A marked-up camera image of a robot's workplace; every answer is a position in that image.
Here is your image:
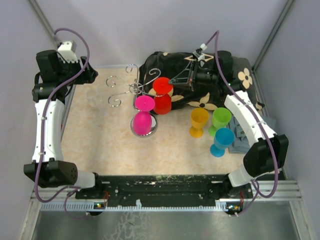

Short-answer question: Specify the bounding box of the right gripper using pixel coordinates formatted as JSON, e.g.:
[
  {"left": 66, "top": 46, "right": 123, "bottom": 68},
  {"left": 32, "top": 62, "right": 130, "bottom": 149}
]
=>
[{"left": 168, "top": 59, "right": 219, "bottom": 92}]

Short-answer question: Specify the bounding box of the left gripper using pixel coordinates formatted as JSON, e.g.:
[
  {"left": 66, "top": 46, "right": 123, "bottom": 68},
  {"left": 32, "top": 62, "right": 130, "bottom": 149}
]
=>
[{"left": 58, "top": 55, "right": 99, "bottom": 86}]

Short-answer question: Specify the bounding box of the red wine glass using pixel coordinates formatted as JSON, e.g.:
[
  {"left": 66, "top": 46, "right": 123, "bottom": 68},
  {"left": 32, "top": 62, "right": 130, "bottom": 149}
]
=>
[{"left": 152, "top": 77, "right": 173, "bottom": 115}]

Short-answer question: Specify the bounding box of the orange wine glass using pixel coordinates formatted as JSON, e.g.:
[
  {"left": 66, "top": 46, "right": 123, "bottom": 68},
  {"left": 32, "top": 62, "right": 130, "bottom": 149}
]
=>
[{"left": 189, "top": 108, "right": 209, "bottom": 138}]

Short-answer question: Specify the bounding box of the green wine glass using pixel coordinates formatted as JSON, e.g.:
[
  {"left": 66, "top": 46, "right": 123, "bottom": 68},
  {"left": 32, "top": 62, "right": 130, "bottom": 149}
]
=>
[{"left": 208, "top": 107, "right": 232, "bottom": 137}]

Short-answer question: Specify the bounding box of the pink wine glass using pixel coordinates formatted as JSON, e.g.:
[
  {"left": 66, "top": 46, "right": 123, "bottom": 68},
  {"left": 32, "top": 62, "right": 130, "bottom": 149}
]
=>
[{"left": 133, "top": 95, "right": 156, "bottom": 136}]

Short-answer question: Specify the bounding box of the blue wine glass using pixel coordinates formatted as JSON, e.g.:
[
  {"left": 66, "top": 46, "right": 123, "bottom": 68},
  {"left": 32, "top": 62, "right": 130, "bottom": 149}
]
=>
[{"left": 210, "top": 127, "right": 235, "bottom": 158}]

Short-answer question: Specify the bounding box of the clear wine glass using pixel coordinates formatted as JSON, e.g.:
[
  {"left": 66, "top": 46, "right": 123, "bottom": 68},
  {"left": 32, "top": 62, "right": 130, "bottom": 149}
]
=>
[{"left": 86, "top": 88, "right": 102, "bottom": 110}]

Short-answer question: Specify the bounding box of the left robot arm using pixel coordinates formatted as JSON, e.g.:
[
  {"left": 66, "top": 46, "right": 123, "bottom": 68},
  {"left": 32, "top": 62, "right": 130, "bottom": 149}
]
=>
[{"left": 23, "top": 50, "right": 104, "bottom": 199}]

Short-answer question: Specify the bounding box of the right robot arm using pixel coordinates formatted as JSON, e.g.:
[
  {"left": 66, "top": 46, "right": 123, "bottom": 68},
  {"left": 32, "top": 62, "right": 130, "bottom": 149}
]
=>
[{"left": 169, "top": 48, "right": 289, "bottom": 198}]

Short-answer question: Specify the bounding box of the black floral pillow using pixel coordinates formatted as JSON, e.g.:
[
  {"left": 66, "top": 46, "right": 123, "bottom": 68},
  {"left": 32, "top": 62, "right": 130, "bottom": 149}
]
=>
[{"left": 139, "top": 50, "right": 265, "bottom": 111}]

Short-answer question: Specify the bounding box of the folded denim cloth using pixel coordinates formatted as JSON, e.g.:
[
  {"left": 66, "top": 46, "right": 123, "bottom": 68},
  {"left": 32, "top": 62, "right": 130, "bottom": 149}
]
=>
[{"left": 227, "top": 116, "right": 277, "bottom": 154}]

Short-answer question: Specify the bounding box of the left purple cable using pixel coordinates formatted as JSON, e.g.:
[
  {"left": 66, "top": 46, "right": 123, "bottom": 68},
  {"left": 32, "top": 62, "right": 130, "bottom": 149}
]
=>
[{"left": 33, "top": 27, "right": 91, "bottom": 221}]

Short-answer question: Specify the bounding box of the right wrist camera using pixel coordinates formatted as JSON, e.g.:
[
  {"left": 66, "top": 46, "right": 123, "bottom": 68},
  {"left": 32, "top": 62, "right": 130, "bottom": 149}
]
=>
[{"left": 192, "top": 43, "right": 207, "bottom": 68}]

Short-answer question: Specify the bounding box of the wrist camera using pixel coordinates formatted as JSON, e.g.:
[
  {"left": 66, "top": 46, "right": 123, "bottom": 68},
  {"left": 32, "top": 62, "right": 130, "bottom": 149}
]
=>
[
  {"left": 192, "top": 43, "right": 207, "bottom": 68},
  {"left": 57, "top": 40, "right": 78, "bottom": 64}
]

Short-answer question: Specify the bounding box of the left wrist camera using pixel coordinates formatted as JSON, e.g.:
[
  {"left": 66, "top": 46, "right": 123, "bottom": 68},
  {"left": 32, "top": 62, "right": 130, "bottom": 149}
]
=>
[{"left": 57, "top": 40, "right": 78, "bottom": 64}]

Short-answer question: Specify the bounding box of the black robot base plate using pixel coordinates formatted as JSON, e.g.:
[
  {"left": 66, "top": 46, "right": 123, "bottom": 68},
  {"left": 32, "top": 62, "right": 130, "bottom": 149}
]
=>
[{"left": 75, "top": 174, "right": 253, "bottom": 208}]

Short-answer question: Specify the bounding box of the grey cable duct strip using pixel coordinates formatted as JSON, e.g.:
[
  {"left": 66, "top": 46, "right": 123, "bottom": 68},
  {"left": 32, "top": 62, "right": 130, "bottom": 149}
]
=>
[{"left": 39, "top": 198, "right": 253, "bottom": 213}]

